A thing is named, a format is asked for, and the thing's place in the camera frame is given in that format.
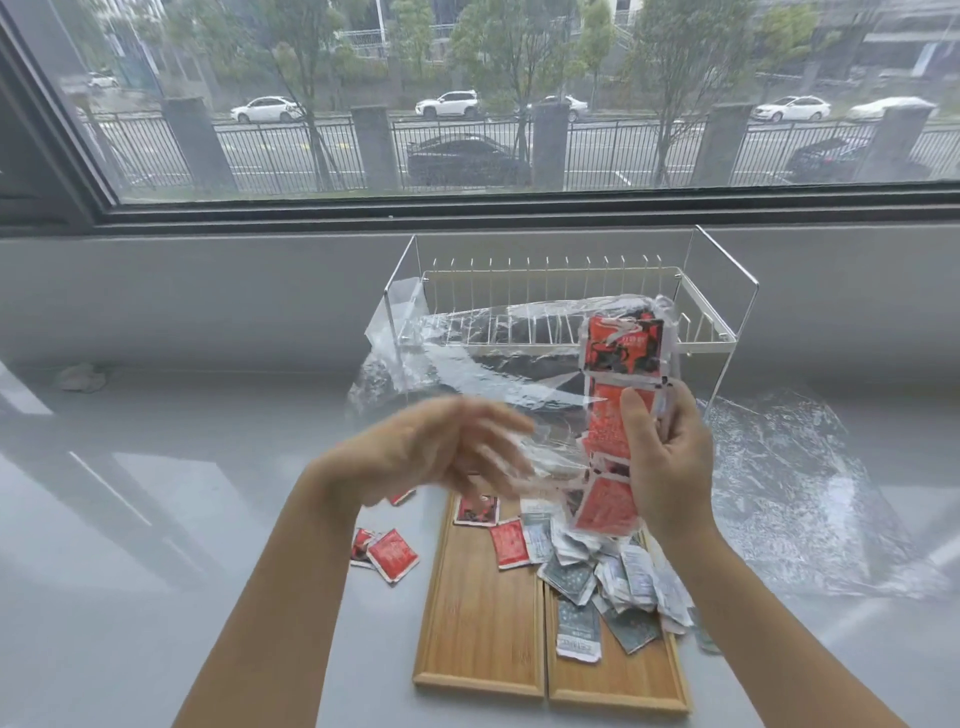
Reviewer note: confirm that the person's left hand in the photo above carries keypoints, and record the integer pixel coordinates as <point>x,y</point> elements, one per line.
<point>420,450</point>

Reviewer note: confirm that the person's right hand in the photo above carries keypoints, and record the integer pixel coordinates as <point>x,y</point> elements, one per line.
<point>675,480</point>

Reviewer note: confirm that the pile of grey sachets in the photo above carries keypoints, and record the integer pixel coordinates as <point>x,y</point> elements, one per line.
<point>637,577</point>

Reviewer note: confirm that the clear plastic bag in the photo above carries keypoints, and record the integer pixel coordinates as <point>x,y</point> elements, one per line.
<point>810,487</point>
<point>487,352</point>

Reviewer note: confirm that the wooden tray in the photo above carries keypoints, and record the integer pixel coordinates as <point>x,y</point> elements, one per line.
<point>480,622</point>
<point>615,675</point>

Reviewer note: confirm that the person's right forearm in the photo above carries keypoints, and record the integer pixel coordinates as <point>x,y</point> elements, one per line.
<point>750,637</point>

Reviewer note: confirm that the person's left forearm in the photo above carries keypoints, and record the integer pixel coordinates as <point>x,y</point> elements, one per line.
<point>277,615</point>

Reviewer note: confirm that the white plastic cutlery holder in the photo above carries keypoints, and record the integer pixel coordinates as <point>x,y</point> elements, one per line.
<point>409,300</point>

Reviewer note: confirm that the black sedan car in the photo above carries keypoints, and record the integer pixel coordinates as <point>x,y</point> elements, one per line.
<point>465,159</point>

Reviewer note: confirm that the white suv car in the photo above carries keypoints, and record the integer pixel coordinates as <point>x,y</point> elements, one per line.
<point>448,103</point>

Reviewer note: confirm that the white sedan car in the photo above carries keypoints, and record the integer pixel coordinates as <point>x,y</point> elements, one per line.
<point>791,109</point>
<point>264,109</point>
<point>576,108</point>

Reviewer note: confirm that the black fence with grey pillars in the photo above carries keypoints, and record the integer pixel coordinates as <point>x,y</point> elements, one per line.
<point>199,146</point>

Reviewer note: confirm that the row of green street trees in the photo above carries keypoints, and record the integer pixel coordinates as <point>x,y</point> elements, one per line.
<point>517,37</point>

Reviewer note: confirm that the white covered car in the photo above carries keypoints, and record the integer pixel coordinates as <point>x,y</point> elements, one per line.
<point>889,109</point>

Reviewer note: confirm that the dark window frame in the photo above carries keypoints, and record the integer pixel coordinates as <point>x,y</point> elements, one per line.
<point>300,217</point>

